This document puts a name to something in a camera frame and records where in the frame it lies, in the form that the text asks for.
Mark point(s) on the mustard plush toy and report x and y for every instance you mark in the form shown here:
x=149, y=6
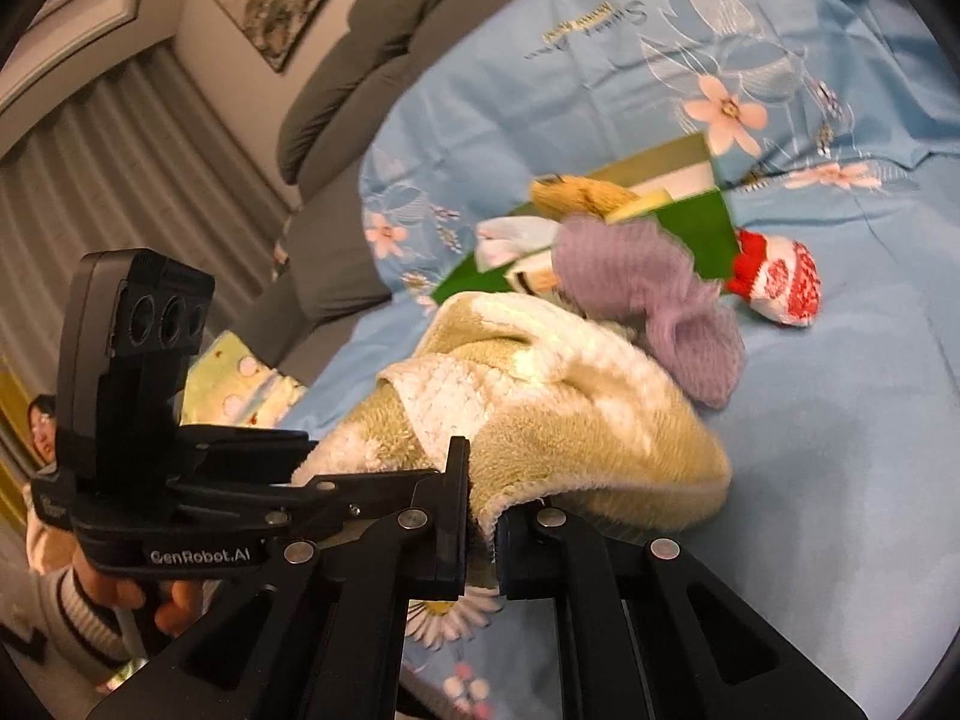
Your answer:
x=577, y=195

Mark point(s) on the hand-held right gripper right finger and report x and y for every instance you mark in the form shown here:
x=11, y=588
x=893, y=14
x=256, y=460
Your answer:
x=525, y=562

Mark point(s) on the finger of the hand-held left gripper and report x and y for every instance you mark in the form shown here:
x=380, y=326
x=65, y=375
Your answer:
x=247, y=450
x=337, y=495

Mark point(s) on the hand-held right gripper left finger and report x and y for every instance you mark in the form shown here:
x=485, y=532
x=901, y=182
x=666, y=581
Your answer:
x=442, y=540

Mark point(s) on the grey curtain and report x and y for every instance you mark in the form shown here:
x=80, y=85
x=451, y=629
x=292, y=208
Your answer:
x=112, y=202

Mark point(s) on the grey sofa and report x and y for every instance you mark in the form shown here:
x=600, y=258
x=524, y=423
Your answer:
x=390, y=37

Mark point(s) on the red and white sock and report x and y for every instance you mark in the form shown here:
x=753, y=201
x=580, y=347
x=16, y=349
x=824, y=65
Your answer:
x=780, y=277

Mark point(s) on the blue floral bed sheet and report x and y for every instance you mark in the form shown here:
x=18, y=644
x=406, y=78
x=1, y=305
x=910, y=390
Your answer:
x=825, y=427

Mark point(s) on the yellow and white towel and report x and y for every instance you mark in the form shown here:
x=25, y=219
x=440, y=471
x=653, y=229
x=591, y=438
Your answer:
x=562, y=420

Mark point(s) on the yellow patterned blanket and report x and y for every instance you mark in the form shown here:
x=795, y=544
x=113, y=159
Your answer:
x=240, y=382

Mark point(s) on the green cardboard box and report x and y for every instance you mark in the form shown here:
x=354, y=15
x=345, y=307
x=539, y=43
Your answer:
x=705, y=232

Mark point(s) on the person's left hand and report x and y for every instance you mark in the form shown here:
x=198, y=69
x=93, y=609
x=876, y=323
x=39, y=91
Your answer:
x=180, y=607

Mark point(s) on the purple waffle cloth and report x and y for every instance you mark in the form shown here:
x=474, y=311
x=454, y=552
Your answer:
x=622, y=270

